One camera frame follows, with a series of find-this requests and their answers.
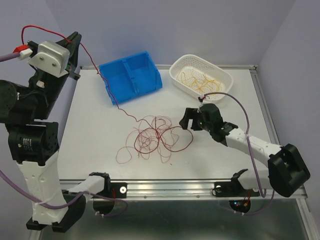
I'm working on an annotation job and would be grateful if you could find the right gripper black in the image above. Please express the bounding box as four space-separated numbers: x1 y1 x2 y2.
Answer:
178 107 213 133

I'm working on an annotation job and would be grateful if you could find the yellow wire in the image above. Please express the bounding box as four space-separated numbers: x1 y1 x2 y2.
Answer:
176 70 223 92

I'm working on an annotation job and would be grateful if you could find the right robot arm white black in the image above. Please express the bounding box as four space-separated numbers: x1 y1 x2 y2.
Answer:
179 103 311 198

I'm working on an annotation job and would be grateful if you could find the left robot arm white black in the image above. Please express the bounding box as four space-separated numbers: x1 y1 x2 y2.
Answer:
0 32 111 233

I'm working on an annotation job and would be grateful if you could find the white perforated plastic basket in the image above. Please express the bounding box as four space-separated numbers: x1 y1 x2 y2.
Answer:
169 54 234 103

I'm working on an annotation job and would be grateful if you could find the blue plastic divided bin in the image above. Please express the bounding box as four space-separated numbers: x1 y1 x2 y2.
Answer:
98 51 163 105

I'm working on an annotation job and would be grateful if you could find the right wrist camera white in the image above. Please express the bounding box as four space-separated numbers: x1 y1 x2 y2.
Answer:
198 95 209 105

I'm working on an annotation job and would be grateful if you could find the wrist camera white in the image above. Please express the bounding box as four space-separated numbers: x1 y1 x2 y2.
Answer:
198 95 209 105
28 41 70 78

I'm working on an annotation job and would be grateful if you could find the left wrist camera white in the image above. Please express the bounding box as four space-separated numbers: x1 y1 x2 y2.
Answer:
28 41 70 78

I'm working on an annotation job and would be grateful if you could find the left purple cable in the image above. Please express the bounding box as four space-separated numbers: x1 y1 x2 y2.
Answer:
0 44 129 218

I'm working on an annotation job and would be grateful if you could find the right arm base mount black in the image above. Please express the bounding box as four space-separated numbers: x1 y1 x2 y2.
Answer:
211 169 260 198

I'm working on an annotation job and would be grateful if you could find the aluminium front rail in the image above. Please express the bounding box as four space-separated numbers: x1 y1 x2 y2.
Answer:
60 179 308 201

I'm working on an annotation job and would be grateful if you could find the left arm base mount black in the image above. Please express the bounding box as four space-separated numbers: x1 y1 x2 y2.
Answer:
84 172 128 199

